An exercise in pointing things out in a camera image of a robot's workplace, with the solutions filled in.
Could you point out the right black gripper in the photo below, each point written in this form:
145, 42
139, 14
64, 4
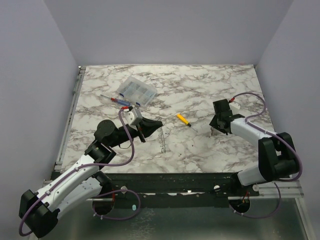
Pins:
222, 120

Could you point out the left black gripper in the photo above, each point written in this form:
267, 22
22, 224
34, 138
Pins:
147, 127

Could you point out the green capped key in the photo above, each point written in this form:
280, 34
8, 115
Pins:
214, 132

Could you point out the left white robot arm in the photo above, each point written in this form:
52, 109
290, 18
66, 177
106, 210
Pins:
41, 210

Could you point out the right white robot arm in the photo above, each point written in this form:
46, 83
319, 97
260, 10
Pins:
276, 154

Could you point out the clear plastic parts box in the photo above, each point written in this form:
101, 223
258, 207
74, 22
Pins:
136, 91

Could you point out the blue red screwdriver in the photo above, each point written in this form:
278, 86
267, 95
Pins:
118, 101

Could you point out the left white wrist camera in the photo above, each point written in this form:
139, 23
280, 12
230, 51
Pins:
133, 117

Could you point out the yellow handled screwdriver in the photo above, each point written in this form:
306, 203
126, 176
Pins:
184, 121

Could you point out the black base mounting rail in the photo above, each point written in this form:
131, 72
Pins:
168, 181

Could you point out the left aluminium side rail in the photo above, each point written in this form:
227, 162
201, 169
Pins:
67, 129

